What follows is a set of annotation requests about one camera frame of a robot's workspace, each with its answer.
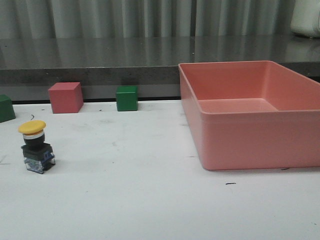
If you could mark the yellow mushroom push button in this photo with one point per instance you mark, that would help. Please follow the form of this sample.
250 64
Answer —
38 155

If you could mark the green cube near bin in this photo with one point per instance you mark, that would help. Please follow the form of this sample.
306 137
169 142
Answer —
127 98

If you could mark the pink plastic bin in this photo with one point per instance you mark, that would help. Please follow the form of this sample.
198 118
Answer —
251 115

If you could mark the pink cube at back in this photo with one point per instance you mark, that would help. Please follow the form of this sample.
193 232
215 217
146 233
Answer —
66 97

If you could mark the grey stone counter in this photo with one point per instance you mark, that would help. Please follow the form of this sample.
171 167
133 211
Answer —
29 67

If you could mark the green cube far left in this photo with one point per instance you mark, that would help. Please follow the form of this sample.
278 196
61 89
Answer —
7 112

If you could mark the white pleated curtain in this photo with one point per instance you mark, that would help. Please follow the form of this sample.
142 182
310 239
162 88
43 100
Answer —
41 19

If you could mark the white appliance on counter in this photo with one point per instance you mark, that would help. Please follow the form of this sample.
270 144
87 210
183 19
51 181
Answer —
305 19

